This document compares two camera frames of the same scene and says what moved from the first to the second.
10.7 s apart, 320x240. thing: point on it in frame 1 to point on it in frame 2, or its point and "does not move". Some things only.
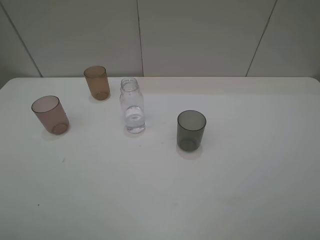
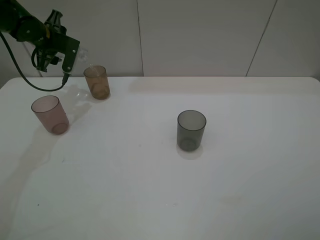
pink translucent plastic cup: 49,112 does not move
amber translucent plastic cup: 98,80 does not move
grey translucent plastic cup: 191,125 does not move
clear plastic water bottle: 132,103 to 83,54
